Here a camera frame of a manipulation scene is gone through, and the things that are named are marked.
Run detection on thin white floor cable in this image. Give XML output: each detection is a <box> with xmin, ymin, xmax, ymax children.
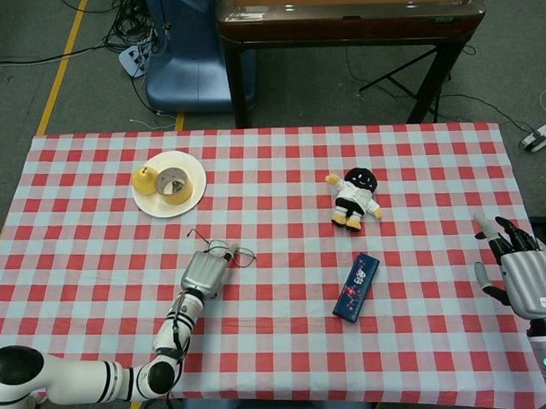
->
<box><xmin>129</xmin><ymin>109</ymin><xmax>178</xmax><ymax>133</ymax></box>

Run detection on black cable to power strip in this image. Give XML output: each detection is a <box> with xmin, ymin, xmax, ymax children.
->
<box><xmin>438</xmin><ymin>90</ymin><xmax>530</xmax><ymax>135</ymax></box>

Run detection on blue plastic chair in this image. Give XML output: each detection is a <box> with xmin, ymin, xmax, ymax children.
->
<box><xmin>141</xmin><ymin>0</ymin><xmax>260</xmax><ymax>117</ymax></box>

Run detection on white grey power strip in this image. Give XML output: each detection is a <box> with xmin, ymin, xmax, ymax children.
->
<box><xmin>517</xmin><ymin>121</ymin><xmax>546</xmax><ymax>154</ymax></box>

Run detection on wire-frame eyeglasses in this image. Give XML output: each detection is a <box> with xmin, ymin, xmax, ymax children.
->
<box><xmin>186</xmin><ymin>226</ymin><xmax>257</xmax><ymax>270</ymax></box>

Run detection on long black floor cable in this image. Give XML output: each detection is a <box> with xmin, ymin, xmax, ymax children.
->
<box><xmin>0</xmin><ymin>42</ymin><xmax>122</xmax><ymax>68</ymax></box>

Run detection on yellow pear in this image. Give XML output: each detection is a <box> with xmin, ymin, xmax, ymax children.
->
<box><xmin>132</xmin><ymin>165</ymin><xmax>160</xmax><ymax>196</ymax></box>

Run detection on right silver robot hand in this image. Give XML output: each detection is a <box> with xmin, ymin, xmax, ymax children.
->
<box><xmin>472</xmin><ymin>210</ymin><xmax>546</xmax><ymax>322</ymax></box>

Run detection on white power strip with plugs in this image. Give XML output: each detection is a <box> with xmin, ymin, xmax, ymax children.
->
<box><xmin>117</xmin><ymin>36</ymin><xmax>156</xmax><ymax>80</ymax></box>

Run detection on tangled black cable bundle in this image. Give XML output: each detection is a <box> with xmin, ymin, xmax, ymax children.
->
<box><xmin>99</xmin><ymin>0</ymin><xmax>160</xmax><ymax>55</ymax></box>

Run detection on dark blue printed box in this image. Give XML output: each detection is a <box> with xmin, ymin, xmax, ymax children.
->
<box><xmin>330</xmin><ymin>251</ymin><xmax>383</xmax><ymax>324</ymax></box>

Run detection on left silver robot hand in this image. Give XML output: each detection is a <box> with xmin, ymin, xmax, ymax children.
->
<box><xmin>178</xmin><ymin>243</ymin><xmax>241</xmax><ymax>301</ymax></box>

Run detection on cream round plate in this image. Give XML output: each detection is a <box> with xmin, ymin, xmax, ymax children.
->
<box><xmin>130</xmin><ymin>150</ymin><xmax>209</xmax><ymax>219</ymax></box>

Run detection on red white checkered tablecloth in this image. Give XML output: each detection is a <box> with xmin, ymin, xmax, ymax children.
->
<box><xmin>0</xmin><ymin>116</ymin><xmax>546</xmax><ymax>409</ymax></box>

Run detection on dark brown wooden table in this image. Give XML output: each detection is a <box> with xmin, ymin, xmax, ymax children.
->
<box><xmin>215</xmin><ymin>0</ymin><xmax>490</xmax><ymax>130</ymax></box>

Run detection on yellow tape roll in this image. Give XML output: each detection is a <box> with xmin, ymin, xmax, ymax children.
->
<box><xmin>154</xmin><ymin>166</ymin><xmax>195</xmax><ymax>207</ymax></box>

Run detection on black headed plush doll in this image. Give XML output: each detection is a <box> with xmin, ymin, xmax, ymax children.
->
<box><xmin>324</xmin><ymin>165</ymin><xmax>385</xmax><ymax>233</ymax></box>

